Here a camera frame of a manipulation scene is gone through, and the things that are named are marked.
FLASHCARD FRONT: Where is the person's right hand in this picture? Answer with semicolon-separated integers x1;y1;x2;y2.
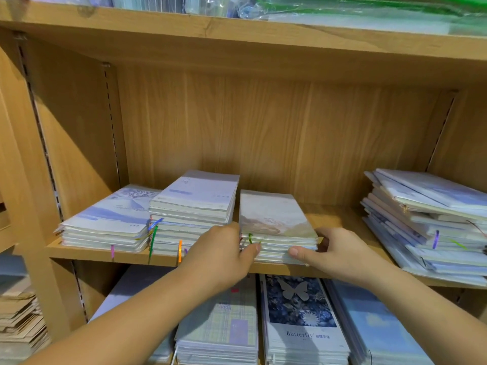
288;228;390;290

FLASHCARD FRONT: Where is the person's left hand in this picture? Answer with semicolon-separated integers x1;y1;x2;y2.
179;223;262;296

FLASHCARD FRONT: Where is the stack of sage cover notebooks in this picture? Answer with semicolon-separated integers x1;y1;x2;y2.
147;170;241;257

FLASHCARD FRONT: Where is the stack of sky photo notebooks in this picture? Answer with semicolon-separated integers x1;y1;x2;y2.
237;190;321;265

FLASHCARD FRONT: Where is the pastel grid pattern notebook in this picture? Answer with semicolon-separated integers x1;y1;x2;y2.
174;276;260;365

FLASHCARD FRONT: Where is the blue butterfly cover notebook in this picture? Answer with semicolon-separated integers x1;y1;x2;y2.
259;273;352;365

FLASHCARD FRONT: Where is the pale lilac marked notebook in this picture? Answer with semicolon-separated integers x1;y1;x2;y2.
150;170;240;223

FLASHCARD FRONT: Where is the sky cloud cover notebook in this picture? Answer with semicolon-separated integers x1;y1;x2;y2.
326;279;436;365

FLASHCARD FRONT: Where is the pile of small notebooks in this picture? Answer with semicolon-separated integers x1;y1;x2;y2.
361;168;487;289

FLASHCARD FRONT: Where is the light purple thin notebook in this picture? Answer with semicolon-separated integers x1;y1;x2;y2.
61;185;162;239

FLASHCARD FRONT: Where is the lilac cover notebook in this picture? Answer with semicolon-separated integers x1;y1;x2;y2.
55;185;162;254

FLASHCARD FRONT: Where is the wooden shelf unit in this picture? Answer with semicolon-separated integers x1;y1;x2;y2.
0;0;487;365

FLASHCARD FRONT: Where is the person's right forearm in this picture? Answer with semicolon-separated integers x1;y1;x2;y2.
361;266;487;365

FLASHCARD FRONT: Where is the person's left forearm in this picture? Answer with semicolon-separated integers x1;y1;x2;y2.
26;273;214;365

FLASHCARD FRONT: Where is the stack of flat wrapped packets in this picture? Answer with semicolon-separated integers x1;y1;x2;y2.
0;254;52;360

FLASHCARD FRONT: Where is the stack of green edged packets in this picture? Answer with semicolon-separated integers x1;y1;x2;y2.
238;0;487;37

